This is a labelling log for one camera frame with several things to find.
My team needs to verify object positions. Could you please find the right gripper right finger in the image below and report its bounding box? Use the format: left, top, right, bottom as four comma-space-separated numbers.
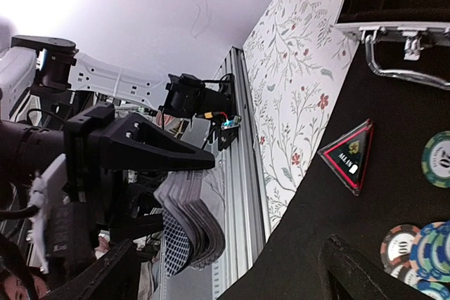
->
319, 235, 422, 300

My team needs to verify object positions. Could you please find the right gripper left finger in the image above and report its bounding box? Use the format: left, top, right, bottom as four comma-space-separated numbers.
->
44, 240, 141, 299

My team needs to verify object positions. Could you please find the chip pile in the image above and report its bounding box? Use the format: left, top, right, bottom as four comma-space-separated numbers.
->
380, 221, 449, 299

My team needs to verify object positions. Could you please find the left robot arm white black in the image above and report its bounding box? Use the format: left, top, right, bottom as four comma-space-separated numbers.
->
1, 35, 215, 299

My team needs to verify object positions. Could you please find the black red triangle button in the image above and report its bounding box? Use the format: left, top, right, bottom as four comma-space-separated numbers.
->
317, 119, 373, 196

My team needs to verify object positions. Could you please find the green twenty chip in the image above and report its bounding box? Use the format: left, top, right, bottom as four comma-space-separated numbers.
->
421, 131, 450, 188

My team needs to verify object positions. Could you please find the black poker play mat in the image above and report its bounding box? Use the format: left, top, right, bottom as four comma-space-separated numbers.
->
217, 43, 450, 300

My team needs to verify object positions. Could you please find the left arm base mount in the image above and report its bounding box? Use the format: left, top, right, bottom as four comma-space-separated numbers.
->
160, 73, 240, 151

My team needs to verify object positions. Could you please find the blue playing card deck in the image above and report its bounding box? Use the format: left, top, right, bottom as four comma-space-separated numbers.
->
154, 167, 226, 278

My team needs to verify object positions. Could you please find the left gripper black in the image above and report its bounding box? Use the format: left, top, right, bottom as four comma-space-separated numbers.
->
1, 103, 215, 279

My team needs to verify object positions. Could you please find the aluminium poker chip case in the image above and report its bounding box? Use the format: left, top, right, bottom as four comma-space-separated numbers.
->
335, 0, 449, 91

